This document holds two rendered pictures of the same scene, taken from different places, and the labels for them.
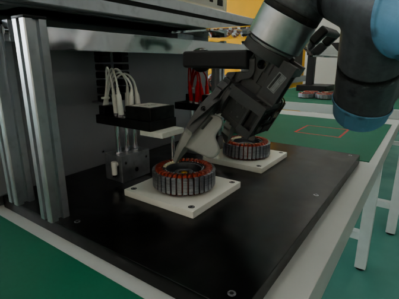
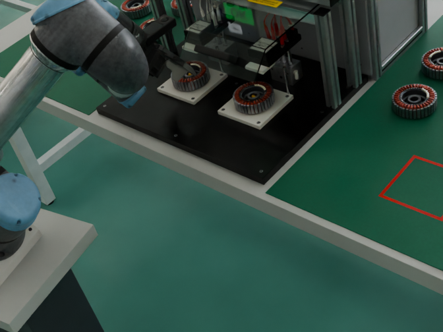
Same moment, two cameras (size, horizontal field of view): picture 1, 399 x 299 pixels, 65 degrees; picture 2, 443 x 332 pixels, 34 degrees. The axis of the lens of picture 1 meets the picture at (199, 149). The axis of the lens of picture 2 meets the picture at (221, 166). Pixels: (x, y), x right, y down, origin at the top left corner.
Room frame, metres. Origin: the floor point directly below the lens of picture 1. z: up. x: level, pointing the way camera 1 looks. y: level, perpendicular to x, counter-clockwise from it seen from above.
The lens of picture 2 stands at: (1.04, -1.67, 1.94)
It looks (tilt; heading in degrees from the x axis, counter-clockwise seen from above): 40 degrees down; 106
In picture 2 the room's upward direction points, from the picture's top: 15 degrees counter-clockwise
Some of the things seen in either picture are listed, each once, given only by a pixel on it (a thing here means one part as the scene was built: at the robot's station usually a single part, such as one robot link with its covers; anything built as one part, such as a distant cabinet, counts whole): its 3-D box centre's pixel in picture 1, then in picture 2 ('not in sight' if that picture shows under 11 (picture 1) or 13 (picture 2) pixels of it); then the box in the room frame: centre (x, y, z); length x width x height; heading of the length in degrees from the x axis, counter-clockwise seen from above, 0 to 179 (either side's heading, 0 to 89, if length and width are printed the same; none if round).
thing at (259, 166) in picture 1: (246, 156); (255, 104); (0.73, -0.11, 0.78); 0.15 x 0.15 x 0.01; 55
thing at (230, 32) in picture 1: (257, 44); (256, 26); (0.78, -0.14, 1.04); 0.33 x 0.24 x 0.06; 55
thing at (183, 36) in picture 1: (178, 40); not in sight; (0.80, 0.05, 1.05); 0.06 x 0.04 x 0.04; 145
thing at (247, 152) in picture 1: (246, 146); (254, 97); (0.73, -0.11, 0.80); 0.11 x 0.11 x 0.04
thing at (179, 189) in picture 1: (183, 175); (190, 75); (0.53, 0.03, 0.80); 0.11 x 0.11 x 0.04
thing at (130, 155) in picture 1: (127, 162); not in sight; (0.61, 0.15, 0.80); 0.08 x 0.05 x 0.06; 145
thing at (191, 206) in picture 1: (184, 188); (192, 82); (0.53, 0.03, 0.78); 0.15 x 0.15 x 0.01; 55
